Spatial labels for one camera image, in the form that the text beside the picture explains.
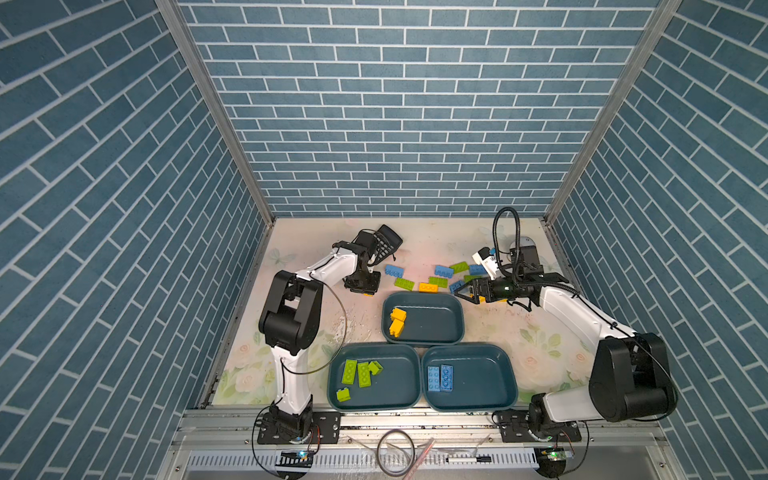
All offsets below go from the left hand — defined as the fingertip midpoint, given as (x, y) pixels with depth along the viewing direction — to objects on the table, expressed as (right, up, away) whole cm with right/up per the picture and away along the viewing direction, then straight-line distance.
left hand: (371, 289), depth 97 cm
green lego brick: (+11, +1, +5) cm, 12 cm away
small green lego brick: (+3, -19, -16) cm, 25 cm away
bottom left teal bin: (+9, -24, -16) cm, 30 cm away
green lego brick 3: (-1, -22, -14) cm, 26 cm away
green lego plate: (-5, -21, -14) cm, 26 cm away
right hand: (+28, +2, -12) cm, 30 cm away
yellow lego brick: (+19, 0, +4) cm, 19 cm away
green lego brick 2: (+24, +2, +5) cm, 24 cm away
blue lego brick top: (+7, +6, +6) cm, 11 cm away
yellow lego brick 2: (+9, -7, -5) cm, 12 cm away
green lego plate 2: (+31, +7, +9) cm, 33 cm away
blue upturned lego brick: (+18, -22, -16) cm, 33 cm away
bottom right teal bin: (+33, -22, -14) cm, 42 cm away
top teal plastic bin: (+17, -9, -3) cm, 19 cm away
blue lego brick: (+22, -22, -16) cm, 35 cm away
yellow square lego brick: (+8, -11, -8) cm, 16 cm away
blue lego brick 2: (+24, +5, +5) cm, 26 cm away
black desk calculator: (+5, +15, +14) cm, 21 cm away
